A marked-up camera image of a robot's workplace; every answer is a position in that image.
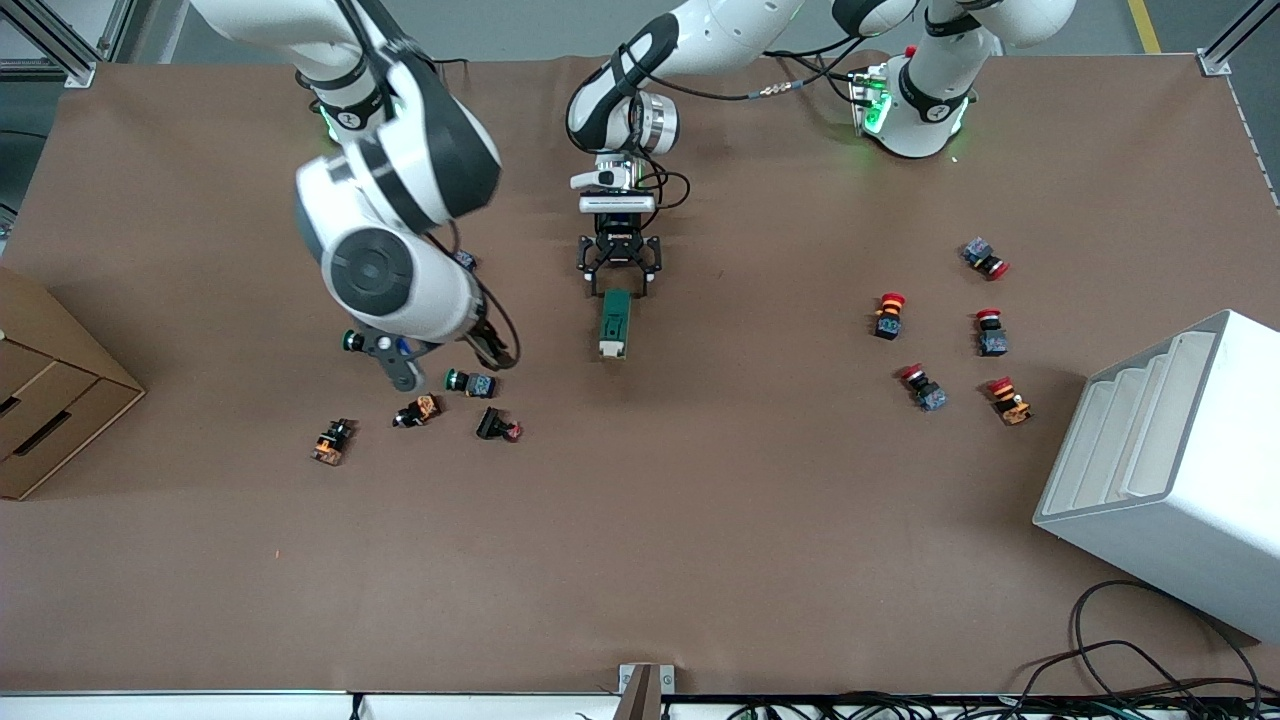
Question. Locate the red emergency stop button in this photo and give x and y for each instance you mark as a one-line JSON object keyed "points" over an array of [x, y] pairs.
{"points": [[992, 342], [930, 395], [980, 252]]}

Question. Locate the metal table edge bracket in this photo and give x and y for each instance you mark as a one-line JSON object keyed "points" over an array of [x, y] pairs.
{"points": [[645, 690]]}

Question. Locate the white stepped storage rack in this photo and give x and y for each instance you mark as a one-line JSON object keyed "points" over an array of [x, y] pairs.
{"points": [[1180, 480]]}

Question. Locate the orange black selector switch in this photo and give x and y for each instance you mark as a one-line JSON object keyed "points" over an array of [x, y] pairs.
{"points": [[330, 445], [424, 407]]}

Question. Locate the black square push button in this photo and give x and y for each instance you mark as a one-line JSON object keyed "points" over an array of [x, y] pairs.
{"points": [[490, 423]]}

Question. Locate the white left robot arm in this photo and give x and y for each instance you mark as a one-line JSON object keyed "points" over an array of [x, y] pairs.
{"points": [[930, 100]]}

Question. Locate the green load switch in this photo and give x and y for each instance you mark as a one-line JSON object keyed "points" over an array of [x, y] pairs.
{"points": [[615, 325]]}

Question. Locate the red button with orange block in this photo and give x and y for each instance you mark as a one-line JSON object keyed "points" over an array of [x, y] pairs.
{"points": [[1012, 408], [888, 322]]}

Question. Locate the brown table cover mat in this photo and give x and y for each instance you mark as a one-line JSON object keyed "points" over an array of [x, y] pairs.
{"points": [[700, 520]]}

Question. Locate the cardboard drawer box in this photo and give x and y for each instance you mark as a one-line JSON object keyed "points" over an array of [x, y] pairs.
{"points": [[50, 400]]}

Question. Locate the aluminium frame profile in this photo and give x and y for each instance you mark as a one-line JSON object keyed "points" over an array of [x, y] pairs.
{"points": [[60, 60], [1235, 40]]}

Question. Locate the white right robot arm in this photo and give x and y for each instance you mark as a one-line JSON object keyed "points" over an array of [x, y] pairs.
{"points": [[400, 170]]}

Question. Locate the white table edge rail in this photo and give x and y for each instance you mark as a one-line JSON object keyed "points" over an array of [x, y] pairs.
{"points": [[200, 708]]}

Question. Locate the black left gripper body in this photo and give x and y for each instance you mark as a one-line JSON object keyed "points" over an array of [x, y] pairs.
{"points": [[619, 247]]}

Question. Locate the green mushroom push button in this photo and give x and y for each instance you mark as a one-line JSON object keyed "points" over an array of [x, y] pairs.
{"points": [[464, 260], [352, 341], [478, 384]]}

